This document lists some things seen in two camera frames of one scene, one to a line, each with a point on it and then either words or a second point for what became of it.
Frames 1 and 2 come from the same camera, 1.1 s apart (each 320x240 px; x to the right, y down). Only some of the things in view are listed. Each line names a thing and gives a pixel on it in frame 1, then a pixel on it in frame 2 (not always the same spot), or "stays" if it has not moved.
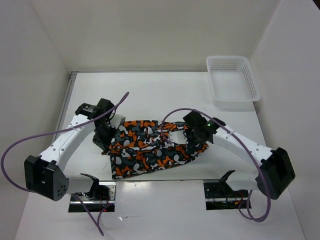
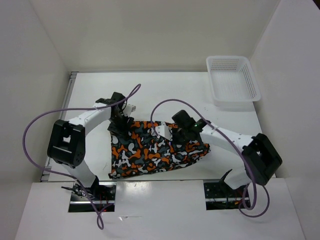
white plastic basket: [233, 81] stays
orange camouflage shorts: [141, 146] stays
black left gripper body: [104, 135] -> [118, 124]
